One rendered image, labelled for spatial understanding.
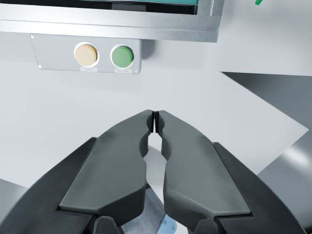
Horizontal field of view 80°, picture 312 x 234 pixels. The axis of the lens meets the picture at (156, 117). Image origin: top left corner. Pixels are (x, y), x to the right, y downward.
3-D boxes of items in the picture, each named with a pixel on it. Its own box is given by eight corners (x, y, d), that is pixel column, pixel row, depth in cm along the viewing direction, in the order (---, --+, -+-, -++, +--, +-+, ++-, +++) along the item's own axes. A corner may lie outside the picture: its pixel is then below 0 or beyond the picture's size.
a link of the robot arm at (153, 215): (152, 192, 60) (181, 231, 54) (116, 222, 55) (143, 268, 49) (152, 182, 50) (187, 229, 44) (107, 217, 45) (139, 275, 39)
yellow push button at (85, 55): (99, 64, 39) (96, 67, 37) (79, 63, 39) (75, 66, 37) (97, 44, 37) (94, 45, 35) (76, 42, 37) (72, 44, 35)
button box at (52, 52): (141, 68, 44) (139, 74, 39) (51, 63, 44) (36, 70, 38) (142, 35, 41) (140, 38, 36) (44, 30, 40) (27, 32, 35)
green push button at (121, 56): (133, 66, 39) (132, 68, 37) (113, 65, 39) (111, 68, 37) (133, 46, 37) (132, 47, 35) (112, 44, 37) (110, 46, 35)
